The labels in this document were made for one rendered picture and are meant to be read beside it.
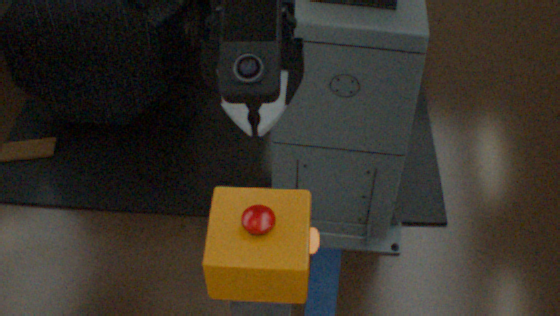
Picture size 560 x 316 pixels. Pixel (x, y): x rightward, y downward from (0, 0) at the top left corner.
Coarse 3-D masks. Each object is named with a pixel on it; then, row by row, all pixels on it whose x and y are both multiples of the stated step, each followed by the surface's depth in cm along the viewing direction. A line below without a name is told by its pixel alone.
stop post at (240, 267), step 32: (224, 192) 71; (256, 192) 71; (288, 192) 71; (224, 224) 68; (288, 224) 68; (224, 256) 65; (256, 256) 65; (288, 256) 65; (224, 288) 67; (256, 288) 67; (288, 288) 66
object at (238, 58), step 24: (240, 0) 43; (264, 0) 43; (240, 24) 43; (264, 24) 43; (240, 48) 42; (264, 48) 42; (240, 72) 42; (264, 72) 42; (240, 96) 42; (264, 96) 42
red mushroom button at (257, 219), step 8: (248, 208) 67; (256, 208) 67; (264, 208) 67; (248, 216) 66; (256, 216) 66; (264, 216) 66; (272, 216) 66; (248, 224) 66; (256, 224) 65; (264, 224) 65; (272, 224) 66; (256, 232) 65; (264, 232) 66
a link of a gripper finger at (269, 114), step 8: (280, 96) 53; (264, 104) 54; (272, 104) 53; (280, 104) 53; (264, 112) 54; (272, 112) 54; (280, 112) 54; (264, 120) 55; (272, 120) 55; (256, 128) 56; (264, 128) 56
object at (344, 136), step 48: (336, 48) 143; (384, 48) 141; (336, 96) 154; (384, 96) 152; (288, 144) 170; (336, 144) 167; (384, 144) 164; (336, 192) 183; (384, 192) 179; (336, 240) 196; (384, 240) 196
